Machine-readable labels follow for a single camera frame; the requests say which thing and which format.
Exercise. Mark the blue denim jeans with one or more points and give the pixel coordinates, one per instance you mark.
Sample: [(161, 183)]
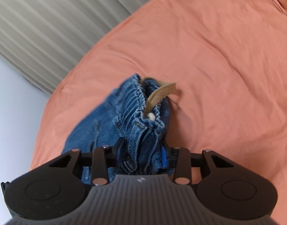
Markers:
[(122, 115)]

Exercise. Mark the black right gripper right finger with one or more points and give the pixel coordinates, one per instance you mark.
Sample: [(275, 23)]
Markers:
[(221, 185)]

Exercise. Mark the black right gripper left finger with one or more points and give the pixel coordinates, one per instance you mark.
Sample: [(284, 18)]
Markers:
[(61, 185)]

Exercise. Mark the beige pleated curtain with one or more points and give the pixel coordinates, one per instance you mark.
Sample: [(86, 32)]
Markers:
[(45, 39)]

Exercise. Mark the orange bed sheet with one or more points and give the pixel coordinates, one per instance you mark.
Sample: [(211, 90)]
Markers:
[(229, 61)]

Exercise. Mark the tan drawstring of jeans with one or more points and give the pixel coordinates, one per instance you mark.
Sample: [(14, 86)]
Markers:
[(164, 89)]

